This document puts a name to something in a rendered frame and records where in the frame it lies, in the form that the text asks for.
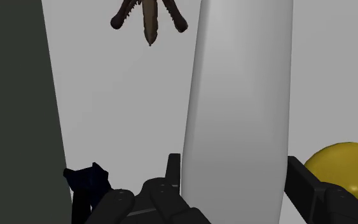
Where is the yellow round fruit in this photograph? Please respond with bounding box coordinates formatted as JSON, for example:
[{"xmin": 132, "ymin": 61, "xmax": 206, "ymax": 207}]
[{"xmin": 303, "ymin": 142, "xmax": 358, "ymax": 206}]

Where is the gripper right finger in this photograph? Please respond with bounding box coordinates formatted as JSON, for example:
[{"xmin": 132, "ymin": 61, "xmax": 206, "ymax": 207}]
[{"xmin": 284, "ymin": 156, "xmax": 358, "ymax": 224}]

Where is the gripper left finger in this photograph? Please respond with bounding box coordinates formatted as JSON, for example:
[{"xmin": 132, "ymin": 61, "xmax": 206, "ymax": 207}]
[{"xmin": 85, "ymin": 153, "xmax": 211, "ymax": 224}]

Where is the tall white rounded cylinder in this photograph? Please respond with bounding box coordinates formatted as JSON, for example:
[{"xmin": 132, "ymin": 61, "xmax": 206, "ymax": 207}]
[{"xmin": 181, "ymin": 0, "xmax": 294, "ymax": 224}]

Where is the brown toy figure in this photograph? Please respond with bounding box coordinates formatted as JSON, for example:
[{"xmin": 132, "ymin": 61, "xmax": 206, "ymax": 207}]
[{"xmin": 109, "ymin": 0, "xmax": 189, "ymax": 47}]

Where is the dark blue angular object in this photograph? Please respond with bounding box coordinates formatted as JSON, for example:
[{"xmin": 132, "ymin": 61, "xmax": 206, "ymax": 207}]
[{"xmin": 63, "ymin": 162, "xmax": 112, "ymax": 224}]

